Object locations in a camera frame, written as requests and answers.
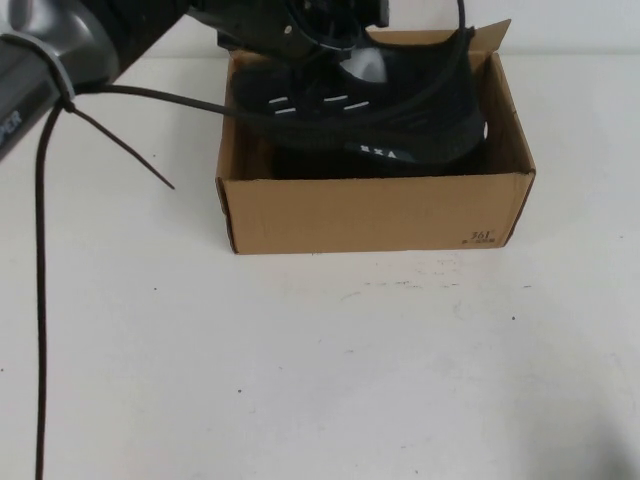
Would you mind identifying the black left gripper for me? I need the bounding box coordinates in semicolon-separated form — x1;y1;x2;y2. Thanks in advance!
215;0;361;64

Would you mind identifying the black knit sneaker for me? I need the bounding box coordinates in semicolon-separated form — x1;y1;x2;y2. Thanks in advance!
230;29;495;167
268;142;484;180

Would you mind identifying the white paper shoe stuffing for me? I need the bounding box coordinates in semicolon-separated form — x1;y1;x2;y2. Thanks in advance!
348;48;387;85

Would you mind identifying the brown cardboard shoe box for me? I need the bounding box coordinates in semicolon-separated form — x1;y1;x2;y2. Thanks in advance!
215;18;538;257

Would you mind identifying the brown zip tie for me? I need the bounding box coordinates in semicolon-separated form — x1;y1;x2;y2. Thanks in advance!
61;96;177;192

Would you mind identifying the light grey zip tie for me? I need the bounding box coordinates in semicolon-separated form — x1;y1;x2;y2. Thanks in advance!
26;38;79;104

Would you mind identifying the thick black cable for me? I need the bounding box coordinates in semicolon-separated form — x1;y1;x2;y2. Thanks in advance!
33;0;477;480

